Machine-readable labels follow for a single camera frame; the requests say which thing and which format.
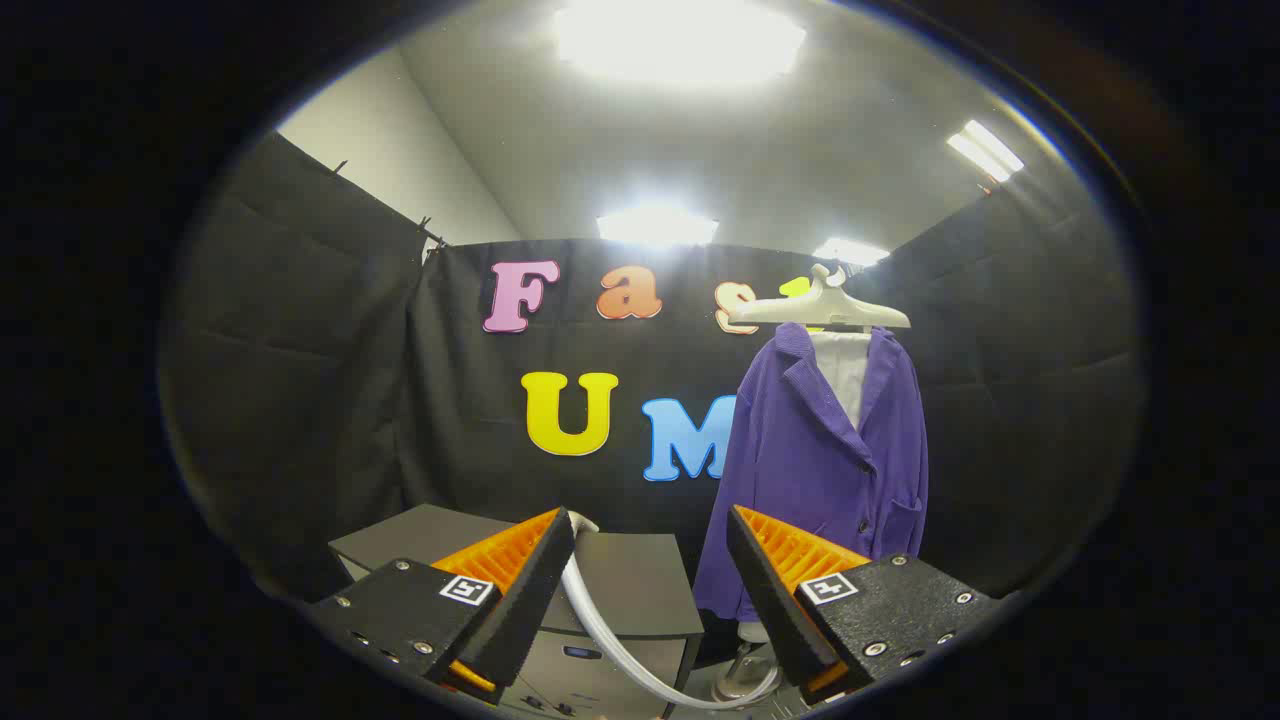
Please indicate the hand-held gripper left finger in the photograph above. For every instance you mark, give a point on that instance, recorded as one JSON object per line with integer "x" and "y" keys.
{"x": 525, "y": 610}

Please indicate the narrow ceiling light strip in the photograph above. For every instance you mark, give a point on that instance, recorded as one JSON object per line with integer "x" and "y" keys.
{"x": 985, "y": 150}

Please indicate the small ceiling light panel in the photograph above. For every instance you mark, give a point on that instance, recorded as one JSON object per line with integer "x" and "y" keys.
{"x": 850, "y": 252}

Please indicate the white steamer base unit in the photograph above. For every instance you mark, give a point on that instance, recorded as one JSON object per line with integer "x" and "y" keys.
{"x": 742, "y": 680}

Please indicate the white clothes hanger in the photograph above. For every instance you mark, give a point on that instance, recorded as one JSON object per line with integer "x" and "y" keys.
{"x": 820, "y": 310}

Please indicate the large ceiling light panel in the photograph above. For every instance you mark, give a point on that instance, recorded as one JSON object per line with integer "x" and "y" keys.
{"x": 680, "y": 40}

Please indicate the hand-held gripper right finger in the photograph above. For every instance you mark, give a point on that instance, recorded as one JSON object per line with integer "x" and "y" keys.
{"x": 770, "y": 600}

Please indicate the white shirt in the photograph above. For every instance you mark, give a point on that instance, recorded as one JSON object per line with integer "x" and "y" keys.
{"x": 845, "y": 375}

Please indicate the black quilted curtain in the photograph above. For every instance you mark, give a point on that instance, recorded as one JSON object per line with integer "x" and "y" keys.
{"x": 1020, "y": 400}
{"x": 290, "y": 350}

